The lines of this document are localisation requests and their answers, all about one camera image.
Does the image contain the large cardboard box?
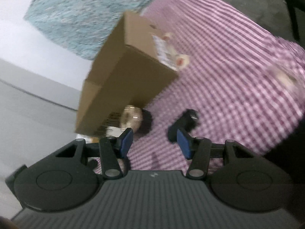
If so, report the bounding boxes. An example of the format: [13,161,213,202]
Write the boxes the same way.
[75,10,191,136]

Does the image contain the purple checked tablecloth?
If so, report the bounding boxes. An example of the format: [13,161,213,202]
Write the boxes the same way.
[91,0,305,172]

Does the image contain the black metal chair frame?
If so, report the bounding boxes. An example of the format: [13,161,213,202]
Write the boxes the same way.
[278,0,301,41]

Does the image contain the black cylindrical battery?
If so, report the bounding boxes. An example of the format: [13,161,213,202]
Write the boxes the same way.
[167,109,199,144]

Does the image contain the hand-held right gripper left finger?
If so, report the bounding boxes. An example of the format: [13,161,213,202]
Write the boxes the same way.
[46,128,134,179]

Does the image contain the blue patterned cloth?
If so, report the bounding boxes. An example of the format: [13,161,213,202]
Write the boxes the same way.
[23,0,172,61]

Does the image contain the white charger plug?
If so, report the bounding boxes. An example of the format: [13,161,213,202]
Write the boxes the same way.
[105,126,123,137]

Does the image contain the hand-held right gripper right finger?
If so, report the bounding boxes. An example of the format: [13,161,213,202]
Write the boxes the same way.
[176,129,262,179]

